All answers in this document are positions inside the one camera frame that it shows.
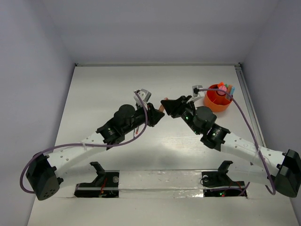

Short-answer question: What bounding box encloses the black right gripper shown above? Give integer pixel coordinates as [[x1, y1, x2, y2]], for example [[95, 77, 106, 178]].
[[160, 97, 201, 136]]

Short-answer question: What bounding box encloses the peach translucent marker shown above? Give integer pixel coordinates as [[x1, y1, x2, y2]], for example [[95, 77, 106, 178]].
[[158, 97, 168, 113]]

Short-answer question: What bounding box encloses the blue tip clear highlighter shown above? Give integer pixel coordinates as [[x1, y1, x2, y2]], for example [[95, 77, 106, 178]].
[[226, 85, 235, 101]]

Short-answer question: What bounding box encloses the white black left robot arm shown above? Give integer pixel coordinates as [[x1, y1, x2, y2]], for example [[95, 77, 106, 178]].
[[19, 103, 165, 201]]

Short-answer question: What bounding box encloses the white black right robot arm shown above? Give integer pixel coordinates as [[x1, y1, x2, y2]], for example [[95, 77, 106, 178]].
[[161, 96, 301, 198]]

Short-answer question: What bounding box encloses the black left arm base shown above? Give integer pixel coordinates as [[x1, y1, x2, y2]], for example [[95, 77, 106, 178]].
[[74, 161, 119, 198]]

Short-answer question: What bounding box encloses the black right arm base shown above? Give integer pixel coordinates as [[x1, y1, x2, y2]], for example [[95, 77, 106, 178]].
[[200, 161, 247, 197]]

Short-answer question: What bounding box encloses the orange round organizer container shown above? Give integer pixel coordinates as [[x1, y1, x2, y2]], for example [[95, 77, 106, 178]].
[[203, 84, 232, 113]]

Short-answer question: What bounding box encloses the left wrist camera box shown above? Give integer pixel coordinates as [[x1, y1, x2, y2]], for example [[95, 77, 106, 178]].
[[134, 89, 151, 103]]

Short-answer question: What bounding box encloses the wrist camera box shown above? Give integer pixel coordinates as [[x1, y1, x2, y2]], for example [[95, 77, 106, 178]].
[[134, 89, 151, 103], [192, 85, 205, 98]]

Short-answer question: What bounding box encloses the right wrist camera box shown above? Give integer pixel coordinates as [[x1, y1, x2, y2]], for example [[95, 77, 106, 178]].
[[192, 85, 205, 98]]

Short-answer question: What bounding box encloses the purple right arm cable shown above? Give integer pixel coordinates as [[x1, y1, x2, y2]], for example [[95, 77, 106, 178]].
[[195, 88, 276, 196]]

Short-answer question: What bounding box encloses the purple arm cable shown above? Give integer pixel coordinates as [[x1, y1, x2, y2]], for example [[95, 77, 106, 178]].
[[19, 92, 149, 194], [195, 88, 276, 196]]

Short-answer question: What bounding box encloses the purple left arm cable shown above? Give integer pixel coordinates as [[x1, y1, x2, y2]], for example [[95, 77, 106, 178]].
[[19, 92, 149, 194]]

